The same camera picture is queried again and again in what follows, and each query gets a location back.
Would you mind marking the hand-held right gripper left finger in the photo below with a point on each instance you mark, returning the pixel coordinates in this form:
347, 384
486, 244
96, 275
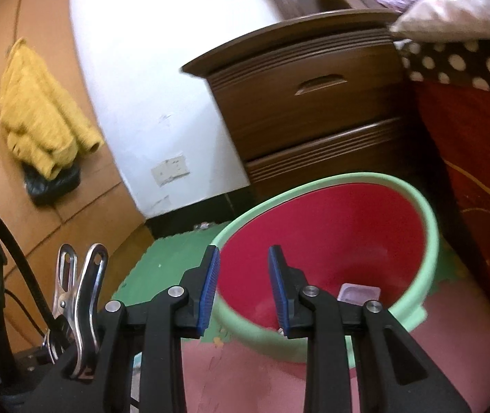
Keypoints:
209, 288

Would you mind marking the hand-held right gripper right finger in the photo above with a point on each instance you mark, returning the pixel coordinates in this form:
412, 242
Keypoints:
278, 288

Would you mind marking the red bin with green rim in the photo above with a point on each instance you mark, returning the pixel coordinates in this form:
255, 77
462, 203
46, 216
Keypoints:
335, 232

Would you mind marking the metal door stop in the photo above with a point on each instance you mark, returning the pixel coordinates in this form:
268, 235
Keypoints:
202, 226

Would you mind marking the small purple container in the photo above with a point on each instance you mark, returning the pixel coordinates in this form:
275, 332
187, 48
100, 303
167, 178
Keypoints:
357, 293

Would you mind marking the pink foam mat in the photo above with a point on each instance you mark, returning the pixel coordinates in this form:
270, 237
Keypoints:
249, 378

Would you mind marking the metal spring clip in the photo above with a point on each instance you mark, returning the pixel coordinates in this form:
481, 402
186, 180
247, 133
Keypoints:
86, 292

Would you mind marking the black bag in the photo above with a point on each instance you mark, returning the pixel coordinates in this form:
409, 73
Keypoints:
51, 187

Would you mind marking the wooden wardrobe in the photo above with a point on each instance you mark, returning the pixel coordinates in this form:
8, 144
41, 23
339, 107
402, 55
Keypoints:
90, 206

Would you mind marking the brown wooden nightstand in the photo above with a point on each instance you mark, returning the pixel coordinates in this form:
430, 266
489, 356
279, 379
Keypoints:
314, 116

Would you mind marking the yellow sweater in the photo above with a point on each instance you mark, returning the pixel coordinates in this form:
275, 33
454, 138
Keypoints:
34, 107

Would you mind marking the red bed cover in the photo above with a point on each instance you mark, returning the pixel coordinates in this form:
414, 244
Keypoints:
477, 159

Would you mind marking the polka-dot patchwork sheet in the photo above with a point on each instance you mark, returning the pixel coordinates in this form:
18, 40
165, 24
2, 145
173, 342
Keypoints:
455, 64

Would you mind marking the pale pink pillow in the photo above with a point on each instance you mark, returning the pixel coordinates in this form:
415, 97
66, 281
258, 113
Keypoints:
443, 13

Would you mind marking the white wall socket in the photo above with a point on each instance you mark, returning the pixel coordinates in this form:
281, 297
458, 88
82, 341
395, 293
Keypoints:
177, 166
159, 176

